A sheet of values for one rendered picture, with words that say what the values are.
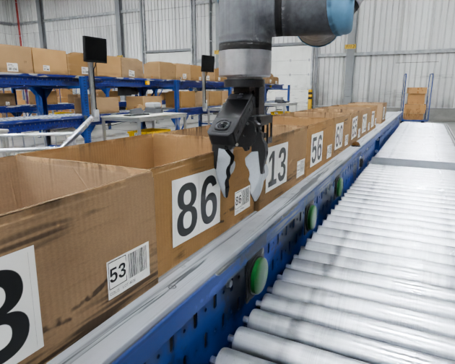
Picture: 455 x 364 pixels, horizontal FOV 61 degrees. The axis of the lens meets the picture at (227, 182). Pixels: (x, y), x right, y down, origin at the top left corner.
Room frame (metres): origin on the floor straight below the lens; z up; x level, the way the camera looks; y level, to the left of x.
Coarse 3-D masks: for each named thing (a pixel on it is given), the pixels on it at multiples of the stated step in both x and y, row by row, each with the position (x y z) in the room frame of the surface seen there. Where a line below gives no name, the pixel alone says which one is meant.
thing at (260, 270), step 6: (264, 258) 0.70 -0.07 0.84; (258, 264) 0.67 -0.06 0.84; (264, 264) 0.68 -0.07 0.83; (252, 270) 0.66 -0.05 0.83; (258, 270) 0.66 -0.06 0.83; (264, 270) 0.68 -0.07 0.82; (252, 276) 0.65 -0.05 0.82; (258, 276) 0.66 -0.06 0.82; (264, 276) 0.68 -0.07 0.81; (252, 282) 0.65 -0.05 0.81; (258, 282) 0.66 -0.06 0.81; (264, 282) 0.68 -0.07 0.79; (252, 288) 0.65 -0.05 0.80; (258, 288) 0.66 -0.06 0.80
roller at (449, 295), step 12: (288, 264) 0.90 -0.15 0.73; (300, 264) 0.87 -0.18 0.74; (312, 264) 0.86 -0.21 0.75; (324, 264) 0.86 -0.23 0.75; (336, 276) 0.82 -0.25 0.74; (348, 276) 0.81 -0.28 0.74; (360, 276) 0.81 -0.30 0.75; (372, 276) 0.80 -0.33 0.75; (384, 276) 0.80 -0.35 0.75; (396, 288) 0.77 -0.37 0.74; (408, 288) 0.76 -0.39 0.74; (420, 288) 0.75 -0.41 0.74; (432, 288) 0.75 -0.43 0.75; (444, 288) 0.74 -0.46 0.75; (444, 300) 0.72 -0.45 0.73
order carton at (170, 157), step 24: (96, 144) 0.83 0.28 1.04; (120, 144) 0.89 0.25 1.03; (144, 144) 0.97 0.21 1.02; (168, 144) 0.98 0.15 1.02; (192, 144) 0.95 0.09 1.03; (144, 168) 0.96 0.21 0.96; (168, 168) 0.57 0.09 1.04; (192, 168) 0.63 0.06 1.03; (240, 168) 0.80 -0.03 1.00; (168, 192) 0.57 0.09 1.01; (168, 216) 0.56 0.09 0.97; (240, 216) 0.80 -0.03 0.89; (168, 240) 0.56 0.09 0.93; (192, 240) 0.62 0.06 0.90; (168, 264) 0.56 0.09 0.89
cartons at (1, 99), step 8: (0, 96) 9.32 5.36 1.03; (8, 96) 9.51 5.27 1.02; (32, 96) 10.37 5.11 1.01; (48, 96) 10.52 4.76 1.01; (56, 96) 10.76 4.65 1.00; (72, 96) 11.44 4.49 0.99; (88, 96) 11.76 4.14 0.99; (104, 96) 12.54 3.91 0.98; (112, 96) 12.65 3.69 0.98; (0, 104) 9.29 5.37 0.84; (8, 104) 9.48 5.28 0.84; (32, 104) 10.38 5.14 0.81; (48, 104) 10.50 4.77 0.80
